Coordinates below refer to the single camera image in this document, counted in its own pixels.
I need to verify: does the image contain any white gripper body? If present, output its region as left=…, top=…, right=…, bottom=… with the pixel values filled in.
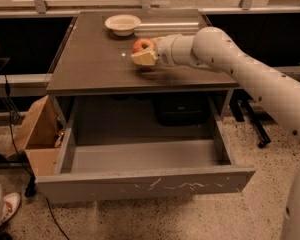
left=156, top=34, right=183, bottom=66

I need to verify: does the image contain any red apple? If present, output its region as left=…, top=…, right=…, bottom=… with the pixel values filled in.
left=132, top=38, right=156, bottom=53

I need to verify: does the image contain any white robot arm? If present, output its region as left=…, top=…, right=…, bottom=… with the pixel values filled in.
left=131, top=27, right=300, bottom=240

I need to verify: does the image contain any grey cabinet with glass top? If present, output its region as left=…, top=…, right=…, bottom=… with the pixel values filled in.
left=47, top=12, right=237, bottom=128

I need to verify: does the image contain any grey open drawer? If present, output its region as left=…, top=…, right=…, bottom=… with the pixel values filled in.
left=35, top=97, right=257, bottom=204

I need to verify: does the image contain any white bowl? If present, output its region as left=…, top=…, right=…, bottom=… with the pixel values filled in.
left=105, top=14, right=141, bottom=36

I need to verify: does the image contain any black box under cabinet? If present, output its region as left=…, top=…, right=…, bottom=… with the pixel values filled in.
left=153, top=93, right=210, bottom=127

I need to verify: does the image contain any white and red sneaker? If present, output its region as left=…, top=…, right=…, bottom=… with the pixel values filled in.
left=2, top=192, right=21, bottom=222

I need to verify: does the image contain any black floor cable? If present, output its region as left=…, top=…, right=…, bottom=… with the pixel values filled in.
left=3, top=75, right=71, bottom=240

